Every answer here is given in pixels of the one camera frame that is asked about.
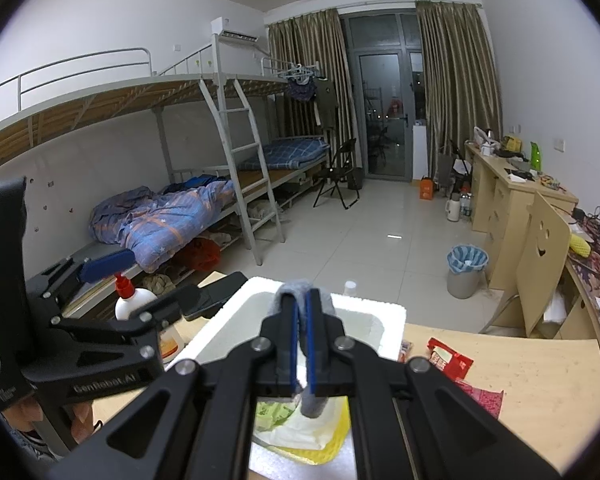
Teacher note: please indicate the white cloth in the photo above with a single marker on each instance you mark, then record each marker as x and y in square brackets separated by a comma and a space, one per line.
[300, 432]

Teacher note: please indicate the person's left hand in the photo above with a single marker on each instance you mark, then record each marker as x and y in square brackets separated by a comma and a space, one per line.
[84, 417]

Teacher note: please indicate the grey sock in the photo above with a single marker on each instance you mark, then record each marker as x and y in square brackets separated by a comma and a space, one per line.
[312, 405]

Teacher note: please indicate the red snack packet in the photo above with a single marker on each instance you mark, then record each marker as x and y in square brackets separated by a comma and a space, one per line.
[450, 360]

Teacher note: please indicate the blue plaid quilt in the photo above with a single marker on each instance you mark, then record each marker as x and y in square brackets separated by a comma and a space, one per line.
[165, 220]

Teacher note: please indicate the wooden chair smiley cutout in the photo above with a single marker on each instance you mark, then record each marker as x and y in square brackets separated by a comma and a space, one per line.
[540, 260]

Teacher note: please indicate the white cabinet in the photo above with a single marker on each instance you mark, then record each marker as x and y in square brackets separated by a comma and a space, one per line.
[420, 152]

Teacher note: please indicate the wooden desk with drawers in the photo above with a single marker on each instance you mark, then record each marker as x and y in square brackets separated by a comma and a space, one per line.
[505, 205]

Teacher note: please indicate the large red plastic packet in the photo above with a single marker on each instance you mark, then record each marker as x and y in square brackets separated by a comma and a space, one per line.
[485, 400]

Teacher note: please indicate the orange bag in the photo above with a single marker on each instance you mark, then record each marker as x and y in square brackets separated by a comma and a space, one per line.
[426, 189]

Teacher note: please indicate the black waste bin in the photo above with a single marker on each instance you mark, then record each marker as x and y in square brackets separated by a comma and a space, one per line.
[356, 179]

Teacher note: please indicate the olive shirt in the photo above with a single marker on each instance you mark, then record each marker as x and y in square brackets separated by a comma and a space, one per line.
[326, 105]

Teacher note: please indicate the blue checked blanket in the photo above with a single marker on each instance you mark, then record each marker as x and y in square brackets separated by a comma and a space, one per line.
[290, 152]

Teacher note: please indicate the olive cloth bundle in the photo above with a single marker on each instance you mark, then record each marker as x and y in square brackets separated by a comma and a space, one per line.
[157, 284]

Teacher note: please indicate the clear bottle white cap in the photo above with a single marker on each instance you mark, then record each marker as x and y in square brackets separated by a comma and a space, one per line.
[350, 287]

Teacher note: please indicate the dark patterned garment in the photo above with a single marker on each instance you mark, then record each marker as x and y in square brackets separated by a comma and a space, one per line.
[300, 91]

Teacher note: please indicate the person's grey clothing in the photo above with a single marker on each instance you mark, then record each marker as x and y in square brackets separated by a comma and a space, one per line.
[32, 445]

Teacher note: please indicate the plastic water bottle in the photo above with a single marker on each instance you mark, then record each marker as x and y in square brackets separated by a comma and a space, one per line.
[466, 207]

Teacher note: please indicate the green plastic packet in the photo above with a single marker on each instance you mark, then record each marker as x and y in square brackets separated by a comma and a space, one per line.
[275, 412]

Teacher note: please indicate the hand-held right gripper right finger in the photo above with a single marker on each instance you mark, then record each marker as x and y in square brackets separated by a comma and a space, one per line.
[311, 350]

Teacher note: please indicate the white thermos jug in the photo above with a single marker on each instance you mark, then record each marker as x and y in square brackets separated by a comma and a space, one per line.
[452, 210]

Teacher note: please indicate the white wall switch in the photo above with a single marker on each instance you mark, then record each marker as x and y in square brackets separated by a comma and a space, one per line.
[557, 145]

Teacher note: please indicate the red bag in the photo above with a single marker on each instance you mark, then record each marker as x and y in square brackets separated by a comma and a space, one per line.
[202, 255]

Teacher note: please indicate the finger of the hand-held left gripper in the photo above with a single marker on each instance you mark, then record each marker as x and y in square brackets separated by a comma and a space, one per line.
[107, 265]
[210, 295]

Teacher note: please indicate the grey metal bunk bed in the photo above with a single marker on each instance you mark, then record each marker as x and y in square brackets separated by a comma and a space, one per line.
[80, 105]
[265, 86]

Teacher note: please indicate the white air conditioner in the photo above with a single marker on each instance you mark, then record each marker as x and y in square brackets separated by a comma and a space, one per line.
[230, 27]

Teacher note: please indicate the white kettle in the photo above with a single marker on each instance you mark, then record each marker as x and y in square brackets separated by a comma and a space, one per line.
[485, 145]

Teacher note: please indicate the white lotion bottle red pump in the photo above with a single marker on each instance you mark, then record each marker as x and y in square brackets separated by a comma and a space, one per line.
[132, 305]

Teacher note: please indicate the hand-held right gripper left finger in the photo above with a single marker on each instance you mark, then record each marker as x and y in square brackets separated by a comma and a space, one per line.
[294, 350]

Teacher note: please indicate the yellow box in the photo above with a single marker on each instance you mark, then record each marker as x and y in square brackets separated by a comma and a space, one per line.
[514, 142]

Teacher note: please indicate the glass balcony door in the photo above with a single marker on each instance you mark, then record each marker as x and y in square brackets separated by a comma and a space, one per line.
[380, 100]

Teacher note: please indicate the white foam box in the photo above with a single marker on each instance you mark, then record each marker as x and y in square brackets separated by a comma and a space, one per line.
[375, 312]

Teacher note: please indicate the small colourful snack packet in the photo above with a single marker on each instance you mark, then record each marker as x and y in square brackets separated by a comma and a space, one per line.
[405, 351]

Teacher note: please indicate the brown curtain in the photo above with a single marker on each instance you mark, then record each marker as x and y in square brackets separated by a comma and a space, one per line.
[455, 85]
[305, 35]

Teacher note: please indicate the grey bin blue striped bag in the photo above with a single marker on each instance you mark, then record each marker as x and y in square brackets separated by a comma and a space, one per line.
[465, 280]

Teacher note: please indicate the black folded chair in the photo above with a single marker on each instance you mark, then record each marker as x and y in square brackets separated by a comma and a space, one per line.
[447, 165]

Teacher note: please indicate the black folding chair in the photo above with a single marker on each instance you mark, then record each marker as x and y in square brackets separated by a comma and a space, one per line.
[337, 172]

